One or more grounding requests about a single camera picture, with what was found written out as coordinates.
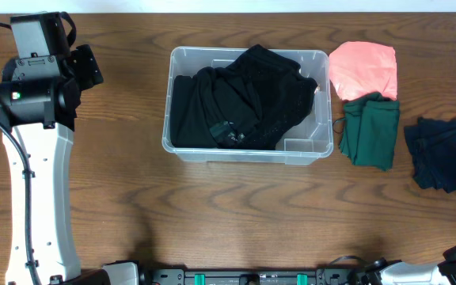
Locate black sparkly knit garment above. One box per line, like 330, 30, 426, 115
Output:
227, 44, 318, 150

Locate dark navy garment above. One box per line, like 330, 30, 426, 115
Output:
404, 117, 456, 193

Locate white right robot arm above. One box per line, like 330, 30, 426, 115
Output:
64, 44, 456, 285

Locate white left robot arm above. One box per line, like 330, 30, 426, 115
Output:
0, 12, 139, 285

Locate pink folded garment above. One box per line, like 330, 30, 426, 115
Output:
329, 41, 398, 101

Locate dark green folded garment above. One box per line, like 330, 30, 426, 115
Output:
339, 93, 400, 171

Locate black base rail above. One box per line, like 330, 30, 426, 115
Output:
139, 268, 363, 285

